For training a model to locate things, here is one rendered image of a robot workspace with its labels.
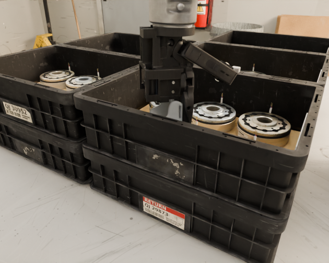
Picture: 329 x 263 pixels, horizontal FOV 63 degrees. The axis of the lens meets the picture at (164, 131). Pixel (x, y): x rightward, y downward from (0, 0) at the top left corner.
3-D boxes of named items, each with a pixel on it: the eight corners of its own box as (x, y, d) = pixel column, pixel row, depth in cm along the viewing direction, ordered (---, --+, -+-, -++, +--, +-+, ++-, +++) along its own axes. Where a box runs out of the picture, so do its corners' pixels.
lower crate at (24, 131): (157, 134, 83) (156, 98, 77) (85, 191, 60) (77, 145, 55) (67, 107, 101) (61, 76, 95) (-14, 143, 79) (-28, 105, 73)
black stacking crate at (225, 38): (326, 70, 104) (335, 40, 99) (319, 94, 82) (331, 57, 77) (227, 57, 122) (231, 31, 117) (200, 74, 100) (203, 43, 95)
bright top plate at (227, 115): (241, 109, 62) (242, 107, 61) (226, 127, 54) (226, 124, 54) (201, 100, 66) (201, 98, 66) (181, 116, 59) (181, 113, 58)
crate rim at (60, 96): (156, 68, 73) (156, 59, 72) (70, 107, 50) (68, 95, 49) (56, 51, 91) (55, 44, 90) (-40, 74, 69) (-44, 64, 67)
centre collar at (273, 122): (279, 120, 56) (279, 117, 55) (273, 130, 52) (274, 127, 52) (255, 115, 58) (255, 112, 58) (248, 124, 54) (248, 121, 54)
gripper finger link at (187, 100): (176, 121, 50) (175, 74, 47) (185, 121, 50) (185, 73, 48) (183, 129, 45) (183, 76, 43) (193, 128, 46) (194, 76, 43)
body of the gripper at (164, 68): (139, 92, 51) (137, 23, 45) (183, 88, 53) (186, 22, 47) (147, 106, 44) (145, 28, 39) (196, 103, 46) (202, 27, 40)
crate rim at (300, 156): (321, 96, 55) (325, 85, 54) (302, 176, 32) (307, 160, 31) (156, 68, 73) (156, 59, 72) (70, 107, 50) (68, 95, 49)
